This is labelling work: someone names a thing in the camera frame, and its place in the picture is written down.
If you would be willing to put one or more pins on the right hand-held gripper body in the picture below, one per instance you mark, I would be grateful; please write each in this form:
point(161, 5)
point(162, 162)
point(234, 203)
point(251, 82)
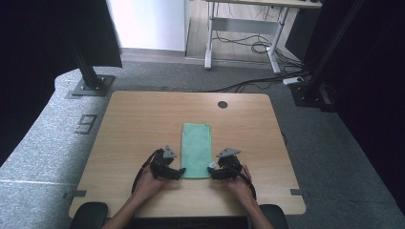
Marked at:
point(230, 165)

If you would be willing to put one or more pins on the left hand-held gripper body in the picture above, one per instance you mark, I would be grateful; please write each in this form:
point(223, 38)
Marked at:
point(160, 165)

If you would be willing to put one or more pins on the green cloth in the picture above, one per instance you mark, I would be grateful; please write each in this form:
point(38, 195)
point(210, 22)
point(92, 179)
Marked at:
point(196, 149)

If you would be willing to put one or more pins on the person's right hand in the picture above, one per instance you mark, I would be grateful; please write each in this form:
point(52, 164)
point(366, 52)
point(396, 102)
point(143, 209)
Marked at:
point(238, 189)

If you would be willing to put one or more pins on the person's left hand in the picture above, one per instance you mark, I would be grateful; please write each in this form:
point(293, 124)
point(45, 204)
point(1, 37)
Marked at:
point(148, 187)

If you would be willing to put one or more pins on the black round table grommet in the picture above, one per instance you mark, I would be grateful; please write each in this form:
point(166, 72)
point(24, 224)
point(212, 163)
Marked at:
point(222, 104)

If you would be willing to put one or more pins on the black chair armrest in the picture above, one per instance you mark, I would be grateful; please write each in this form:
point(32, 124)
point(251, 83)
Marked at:
point(277, 218)
point(87, 216)

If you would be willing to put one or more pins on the grey tape strip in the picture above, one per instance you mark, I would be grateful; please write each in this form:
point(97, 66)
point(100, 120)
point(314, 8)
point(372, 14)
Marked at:
point(76, 193)

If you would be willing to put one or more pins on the white power strip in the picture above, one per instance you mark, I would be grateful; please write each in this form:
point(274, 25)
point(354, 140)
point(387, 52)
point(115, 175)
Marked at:
point(293, 80)

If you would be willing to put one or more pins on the black metal stand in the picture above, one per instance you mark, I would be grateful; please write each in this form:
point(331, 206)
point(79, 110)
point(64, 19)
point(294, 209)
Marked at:
point(90, 81)
point(313, 84)

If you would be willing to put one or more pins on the white metal desk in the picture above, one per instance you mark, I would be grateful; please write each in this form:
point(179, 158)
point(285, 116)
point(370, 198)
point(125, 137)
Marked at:
point(242, 26)

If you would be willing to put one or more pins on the black box under desk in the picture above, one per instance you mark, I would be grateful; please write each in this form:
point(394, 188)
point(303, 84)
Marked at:
point(297, 35)

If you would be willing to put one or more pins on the black curtain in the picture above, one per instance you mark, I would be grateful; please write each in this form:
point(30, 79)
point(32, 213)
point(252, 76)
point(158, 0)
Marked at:
point(375, 95)
point(31, 63)

